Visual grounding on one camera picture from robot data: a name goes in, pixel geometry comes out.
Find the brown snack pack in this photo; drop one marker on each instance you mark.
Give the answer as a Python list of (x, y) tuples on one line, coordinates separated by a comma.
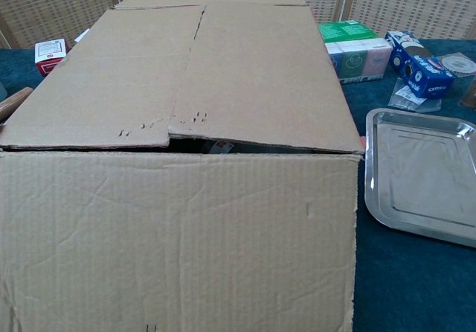
[(470, 94)]

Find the glass jar with red label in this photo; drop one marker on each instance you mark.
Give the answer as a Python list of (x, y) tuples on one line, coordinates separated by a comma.
[(219, 147)]

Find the large cardboard box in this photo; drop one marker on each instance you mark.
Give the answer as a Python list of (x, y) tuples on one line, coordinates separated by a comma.
[(186, 235)]

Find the wooden rolling pin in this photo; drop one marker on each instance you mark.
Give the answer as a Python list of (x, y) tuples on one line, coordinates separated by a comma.
[(15, 99)]

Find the small clear plastic bag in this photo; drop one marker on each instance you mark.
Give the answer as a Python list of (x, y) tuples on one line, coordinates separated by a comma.
[(409, 99)]

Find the bamboo folding screen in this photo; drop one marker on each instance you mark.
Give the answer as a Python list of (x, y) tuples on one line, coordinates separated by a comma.
[(409, 0)]

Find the green carton box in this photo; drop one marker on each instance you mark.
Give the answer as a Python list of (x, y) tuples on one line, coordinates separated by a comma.
[(347, 30)]

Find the stainless steel tray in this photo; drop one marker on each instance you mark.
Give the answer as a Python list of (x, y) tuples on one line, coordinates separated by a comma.
[(420, 175)]

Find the red and white small box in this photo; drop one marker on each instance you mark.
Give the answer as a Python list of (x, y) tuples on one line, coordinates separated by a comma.
[(50, 54)]

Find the blue Oreo cookie box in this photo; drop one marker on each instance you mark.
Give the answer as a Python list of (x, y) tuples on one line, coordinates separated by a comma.
[(424, 73)]

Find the clear tape roll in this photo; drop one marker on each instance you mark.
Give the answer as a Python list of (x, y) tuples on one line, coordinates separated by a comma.
[(459, 64)]

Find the pocket tissue multipack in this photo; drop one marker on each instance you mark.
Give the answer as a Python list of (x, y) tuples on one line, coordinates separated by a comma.
[(362, 62)]

